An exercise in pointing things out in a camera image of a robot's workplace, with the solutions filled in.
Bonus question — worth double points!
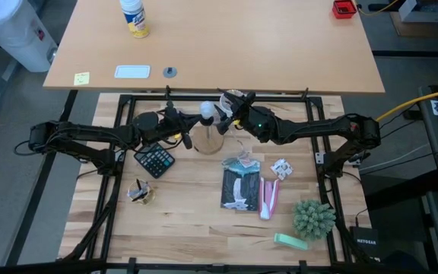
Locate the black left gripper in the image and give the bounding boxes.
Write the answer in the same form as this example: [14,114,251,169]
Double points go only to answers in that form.
[132,110,203,150]

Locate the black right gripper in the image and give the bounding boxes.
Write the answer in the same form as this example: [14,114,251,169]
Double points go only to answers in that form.
[215,90,281,145]

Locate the lamp stand with wooden base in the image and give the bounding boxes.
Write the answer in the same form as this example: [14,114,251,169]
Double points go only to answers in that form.
[190,113,226,156]

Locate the white lightbulb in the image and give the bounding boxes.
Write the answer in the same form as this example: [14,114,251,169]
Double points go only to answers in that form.
[198,100,217,119]

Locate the black calculator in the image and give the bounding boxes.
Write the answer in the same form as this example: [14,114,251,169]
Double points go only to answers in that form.
[133,142,176,180]

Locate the beige wooden desk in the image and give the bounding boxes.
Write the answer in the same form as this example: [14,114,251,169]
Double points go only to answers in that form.
[43,0,386,95]

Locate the white patterned packet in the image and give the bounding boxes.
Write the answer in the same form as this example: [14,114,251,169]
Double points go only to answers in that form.
[270,158,295,181]

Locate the Yellowstone booklet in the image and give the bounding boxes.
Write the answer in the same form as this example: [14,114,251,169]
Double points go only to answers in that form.
[220,158,262,212]

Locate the white rectangular card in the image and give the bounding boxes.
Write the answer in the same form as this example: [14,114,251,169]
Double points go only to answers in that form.
[113,65,151,80]

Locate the pink stapler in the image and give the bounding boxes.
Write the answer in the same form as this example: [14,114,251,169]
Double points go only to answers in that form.
[258,177,281,221]

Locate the yellow sticky note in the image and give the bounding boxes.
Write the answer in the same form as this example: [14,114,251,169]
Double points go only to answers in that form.
[73,71,90,87]

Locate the yellow disinfecting wipes canister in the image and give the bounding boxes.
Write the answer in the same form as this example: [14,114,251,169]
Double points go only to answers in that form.
[119,0,151,39]

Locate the green succulent plant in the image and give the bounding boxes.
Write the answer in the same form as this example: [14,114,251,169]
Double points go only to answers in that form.
[292,199,337,241]

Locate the mint green box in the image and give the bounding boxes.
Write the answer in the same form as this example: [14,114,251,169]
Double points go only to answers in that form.
[273,232,310,251]

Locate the red box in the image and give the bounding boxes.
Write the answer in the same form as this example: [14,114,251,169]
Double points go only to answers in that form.
[332,0,357,20]

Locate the black network router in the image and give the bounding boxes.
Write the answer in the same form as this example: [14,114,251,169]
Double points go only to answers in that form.
[349,225,380,260]

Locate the white cylindrical appliance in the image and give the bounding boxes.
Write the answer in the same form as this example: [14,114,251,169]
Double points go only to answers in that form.
[0,0,59,73]

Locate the grey cardboard box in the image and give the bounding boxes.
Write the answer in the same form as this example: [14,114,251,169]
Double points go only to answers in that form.
[398,0,438,24]

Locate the clear lamp power cord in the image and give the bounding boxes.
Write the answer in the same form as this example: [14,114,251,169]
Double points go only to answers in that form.
[224,129,262,170]

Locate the black metal table frame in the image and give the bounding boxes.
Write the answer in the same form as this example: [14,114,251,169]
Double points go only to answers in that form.
[55,86,357,274]

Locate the thin yellow cable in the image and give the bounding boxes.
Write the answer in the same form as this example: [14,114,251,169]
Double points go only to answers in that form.
[357,0,401,17]

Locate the thick yellow cable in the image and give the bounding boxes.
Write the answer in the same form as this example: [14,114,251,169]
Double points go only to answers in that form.
[370,86,438,126]

